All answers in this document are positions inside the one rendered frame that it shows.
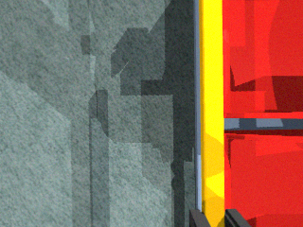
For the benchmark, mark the grey metal rack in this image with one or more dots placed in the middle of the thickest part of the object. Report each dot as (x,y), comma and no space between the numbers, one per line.
(229,124)

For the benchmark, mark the yellow bar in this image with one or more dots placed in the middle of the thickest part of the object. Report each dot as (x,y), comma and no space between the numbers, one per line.
(211,94)

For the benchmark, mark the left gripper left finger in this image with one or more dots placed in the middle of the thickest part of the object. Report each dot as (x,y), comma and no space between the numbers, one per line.
(197,219)

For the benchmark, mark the red open bin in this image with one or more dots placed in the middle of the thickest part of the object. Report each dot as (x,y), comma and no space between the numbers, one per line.
(263,59)
(263,179)

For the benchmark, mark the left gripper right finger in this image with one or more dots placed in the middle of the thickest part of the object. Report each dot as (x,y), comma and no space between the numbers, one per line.
(233,218)

